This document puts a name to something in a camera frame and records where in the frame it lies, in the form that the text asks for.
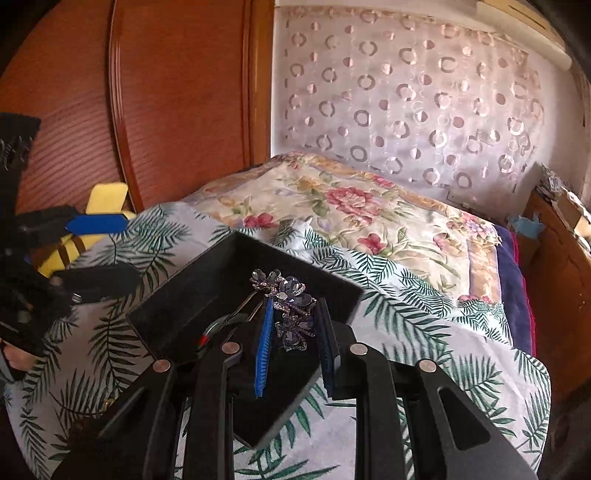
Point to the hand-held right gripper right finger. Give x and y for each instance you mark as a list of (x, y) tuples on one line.
[(328, 357)]

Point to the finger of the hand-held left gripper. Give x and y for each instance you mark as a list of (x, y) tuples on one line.
[(104, 279), (97, 225)]

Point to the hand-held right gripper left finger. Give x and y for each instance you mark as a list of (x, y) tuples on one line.
[(262, 355)]

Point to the purple rhinestone flower hair clip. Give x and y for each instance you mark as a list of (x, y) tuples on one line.
[(291, 304)]

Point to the black jewelry box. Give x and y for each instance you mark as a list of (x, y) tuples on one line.
[(184, 295)]

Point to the person's left hand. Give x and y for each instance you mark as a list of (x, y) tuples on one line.
[(16, 362)]

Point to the yellow plush toy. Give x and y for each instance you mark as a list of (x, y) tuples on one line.
[(108, 198)]

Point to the leaf print blanket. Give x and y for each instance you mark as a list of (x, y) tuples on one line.
[(115, 332)]

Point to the wooden headboard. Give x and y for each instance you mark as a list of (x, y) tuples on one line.
[(138, 92)]

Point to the floral quilt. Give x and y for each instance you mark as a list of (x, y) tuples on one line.
[(369, 221)]

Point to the dark blue blanket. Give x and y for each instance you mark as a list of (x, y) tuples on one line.
[(512, 286)]

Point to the blue plastic bag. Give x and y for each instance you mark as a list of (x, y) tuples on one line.
[(526, 227)]

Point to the wooden cabinet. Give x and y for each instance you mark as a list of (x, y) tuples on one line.
[(558, 300)]

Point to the cardboard box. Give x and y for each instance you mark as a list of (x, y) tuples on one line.
[(572, 212)]

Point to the pile of papers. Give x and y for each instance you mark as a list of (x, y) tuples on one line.
[(554, 180)]

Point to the circle patterned wall cloth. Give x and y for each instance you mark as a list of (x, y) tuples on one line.
[(406, 92)]

